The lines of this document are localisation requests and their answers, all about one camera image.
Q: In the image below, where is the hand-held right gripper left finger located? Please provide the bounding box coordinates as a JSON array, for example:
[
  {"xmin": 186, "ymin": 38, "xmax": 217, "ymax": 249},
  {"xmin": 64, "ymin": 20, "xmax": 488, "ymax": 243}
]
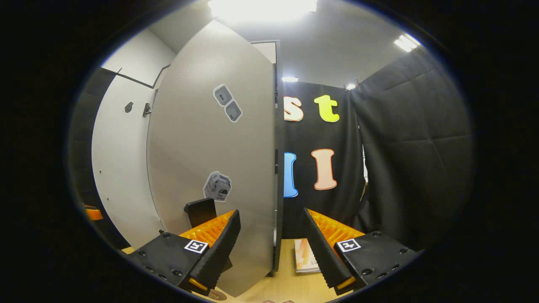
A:
[{"xmin": 128, "ymin": 209, "xmax": 241, "ymax": 296}]

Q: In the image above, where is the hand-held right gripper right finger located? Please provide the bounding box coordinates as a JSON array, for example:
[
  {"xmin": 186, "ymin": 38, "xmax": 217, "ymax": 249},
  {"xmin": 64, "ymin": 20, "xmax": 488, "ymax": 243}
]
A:
[{"xmin": 303, "ymin": 207, "xmax": 423, "ymax": 296}]

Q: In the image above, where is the white cabinet door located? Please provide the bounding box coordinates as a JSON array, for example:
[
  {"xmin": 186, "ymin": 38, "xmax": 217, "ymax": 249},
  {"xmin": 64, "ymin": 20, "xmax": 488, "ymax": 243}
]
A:
[
  {"xmin": 91, "ymin": 74, "xmax": 165, "ymax": 250},
  {"xmin": 147, "ymin": 20, "xmax": 283, "ymax": 297}
]

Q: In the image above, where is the white grey cabinet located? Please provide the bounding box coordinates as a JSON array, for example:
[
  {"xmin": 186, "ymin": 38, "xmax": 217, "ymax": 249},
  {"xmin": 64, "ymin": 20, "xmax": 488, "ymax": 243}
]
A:
[{"xmin": 251, "ymin": 40, "xmax": 285, "ymax": 274}]

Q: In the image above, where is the white paperback booklet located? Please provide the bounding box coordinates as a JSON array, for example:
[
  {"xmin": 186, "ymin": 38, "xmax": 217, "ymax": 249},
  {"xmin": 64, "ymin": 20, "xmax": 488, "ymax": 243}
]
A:
[{"xmin": 294, "ymin": 239, "xmax": 321, "ymax": 274}]

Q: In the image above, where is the black backdrop cloth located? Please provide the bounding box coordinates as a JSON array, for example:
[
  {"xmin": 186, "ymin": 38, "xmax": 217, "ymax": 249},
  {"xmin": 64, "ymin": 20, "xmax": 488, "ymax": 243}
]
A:
[{"xmin": 69, "ymin": 44, "xmax": 474, "ymax": 253}]

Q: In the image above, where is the black door handle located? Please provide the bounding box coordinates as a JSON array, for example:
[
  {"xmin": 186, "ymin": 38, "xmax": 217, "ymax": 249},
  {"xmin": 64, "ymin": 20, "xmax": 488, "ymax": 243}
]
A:
[{"xmin": 184, "ymin": 198, "xmax": 233, "ymax": 272}]

